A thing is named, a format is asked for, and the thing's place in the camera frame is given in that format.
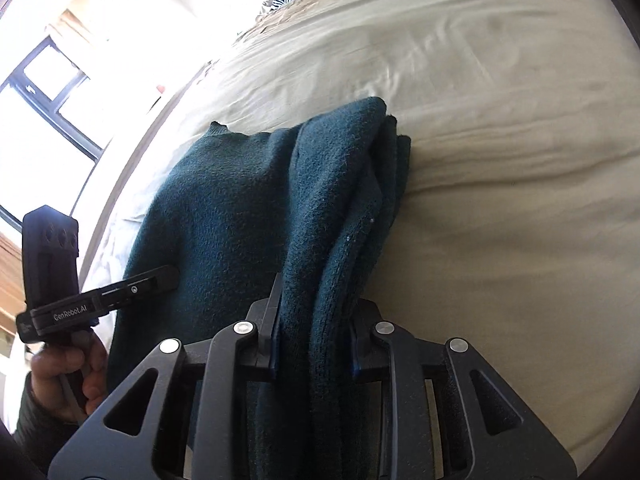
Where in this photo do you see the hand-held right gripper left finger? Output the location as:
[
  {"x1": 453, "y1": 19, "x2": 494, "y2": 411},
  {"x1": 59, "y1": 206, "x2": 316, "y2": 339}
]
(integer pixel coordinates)
[{"x1": 47, "y1": 272, "x2": 283, "y2": 480}]

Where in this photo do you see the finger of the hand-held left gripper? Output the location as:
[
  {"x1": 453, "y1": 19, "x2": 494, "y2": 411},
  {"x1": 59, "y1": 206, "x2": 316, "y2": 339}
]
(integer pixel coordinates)
[{"x1": 100, "y1": 265, "x2": 181, "y2": 317}]

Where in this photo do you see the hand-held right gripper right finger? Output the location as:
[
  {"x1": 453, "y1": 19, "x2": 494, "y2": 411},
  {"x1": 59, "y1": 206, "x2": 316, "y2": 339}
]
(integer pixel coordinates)
[{"x1": 350, "y1": 300, "x2": 578, "y2": 480}]

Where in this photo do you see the dark teal knit sweater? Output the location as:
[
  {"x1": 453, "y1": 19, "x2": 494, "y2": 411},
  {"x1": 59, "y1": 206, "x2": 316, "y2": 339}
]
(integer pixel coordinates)
[{"x1": 105, "y1": 96, "x2": 412, "y2": 480}]

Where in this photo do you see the person's left forearm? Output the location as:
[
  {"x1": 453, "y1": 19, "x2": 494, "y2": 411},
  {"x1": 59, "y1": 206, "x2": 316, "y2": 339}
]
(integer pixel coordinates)
[{"x1": 12, "y1": 375, "x2": 76, "y2": 461}]

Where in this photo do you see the person's left hand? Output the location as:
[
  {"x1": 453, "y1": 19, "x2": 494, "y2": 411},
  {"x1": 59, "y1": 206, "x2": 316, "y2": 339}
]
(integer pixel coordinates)
[{"x1": 30, "y1": 332, "x2": 108, "y2": 423}]

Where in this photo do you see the brown wooden panel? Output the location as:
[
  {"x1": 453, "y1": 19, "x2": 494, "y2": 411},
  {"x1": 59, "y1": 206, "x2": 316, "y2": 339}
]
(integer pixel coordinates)
[{"x1": 0, "y1": 232, "x2": 27, "y2": 342}]

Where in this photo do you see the black framed window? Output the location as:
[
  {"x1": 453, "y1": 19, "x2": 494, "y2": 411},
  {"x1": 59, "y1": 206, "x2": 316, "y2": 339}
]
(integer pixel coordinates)
[{"x1": 0, "y1": 35, "x2": 104, "y2": 233}]

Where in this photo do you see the beige bed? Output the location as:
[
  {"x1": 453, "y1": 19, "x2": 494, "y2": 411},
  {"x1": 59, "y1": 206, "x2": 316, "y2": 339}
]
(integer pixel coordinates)
[{"x1": 80, "y1": 0, "x2": 637, "y2": 471}]

